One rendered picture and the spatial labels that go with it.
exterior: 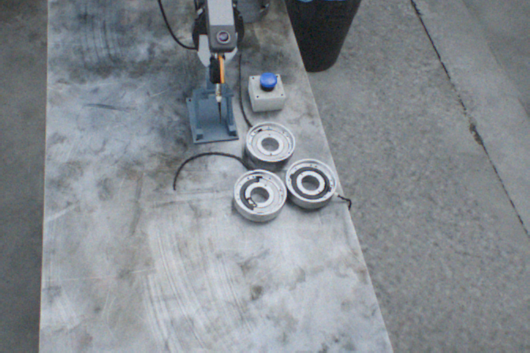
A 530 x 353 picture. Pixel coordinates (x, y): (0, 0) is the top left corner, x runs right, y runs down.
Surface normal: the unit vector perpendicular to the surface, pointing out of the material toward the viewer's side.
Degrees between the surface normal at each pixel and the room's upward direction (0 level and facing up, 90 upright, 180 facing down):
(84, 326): 0
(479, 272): 0
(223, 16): 27
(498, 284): 0
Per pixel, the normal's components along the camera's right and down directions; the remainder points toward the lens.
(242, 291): 0.11, -0.58
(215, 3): 0.23, -0.15
